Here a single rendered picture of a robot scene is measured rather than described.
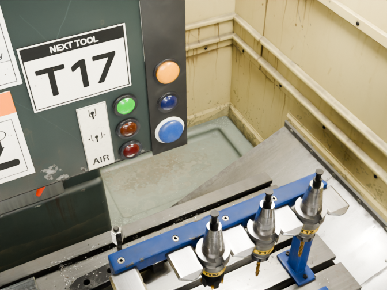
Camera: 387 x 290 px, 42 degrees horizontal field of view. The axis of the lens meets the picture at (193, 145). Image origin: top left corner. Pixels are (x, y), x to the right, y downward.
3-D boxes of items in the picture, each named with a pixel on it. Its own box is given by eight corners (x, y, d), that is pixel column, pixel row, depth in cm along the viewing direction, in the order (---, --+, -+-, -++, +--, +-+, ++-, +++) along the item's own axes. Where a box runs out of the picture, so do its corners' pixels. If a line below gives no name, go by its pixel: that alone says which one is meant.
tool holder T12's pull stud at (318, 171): (318, 179, 96) (321, 167, 94) (322, 186, 95) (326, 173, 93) (310, 182, 96) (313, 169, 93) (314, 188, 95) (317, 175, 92)
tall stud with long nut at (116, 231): (128, 260, 129) (123, 229, 120) (118, 264, 128) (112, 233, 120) (124, 252, 131) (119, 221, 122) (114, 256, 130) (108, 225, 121)
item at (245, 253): (260, 251, 94) (260, 249, 94) (235, 262, 93) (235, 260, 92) (241, 225, 99) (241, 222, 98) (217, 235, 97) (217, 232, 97)
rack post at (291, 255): (316, 278, 125) (339, 201, 105) (298, 287, 124) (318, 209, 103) (293, 248, 132) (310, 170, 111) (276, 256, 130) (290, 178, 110)
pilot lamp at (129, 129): (139, 134, 55) (138, 119, 54) (120, 141, 54) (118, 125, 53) (137, 132, 55) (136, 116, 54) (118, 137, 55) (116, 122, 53)
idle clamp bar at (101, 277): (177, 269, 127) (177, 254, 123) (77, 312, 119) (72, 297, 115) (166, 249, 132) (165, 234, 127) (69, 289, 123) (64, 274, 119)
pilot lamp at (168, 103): (179, 109, 55) (178, 92, 54) (160, 114, 55) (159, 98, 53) (177, 106, 56) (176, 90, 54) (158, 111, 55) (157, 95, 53)
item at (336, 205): (353, 210, 102) (353, 208, 101) (332, 220, 100) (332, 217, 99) (331, 187, 106) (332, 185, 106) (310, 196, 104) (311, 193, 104)
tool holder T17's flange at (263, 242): (263, 217, 101) (264, 209, 100) (285, 236, 98) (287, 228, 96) (240, 232, 98) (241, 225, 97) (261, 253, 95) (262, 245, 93)
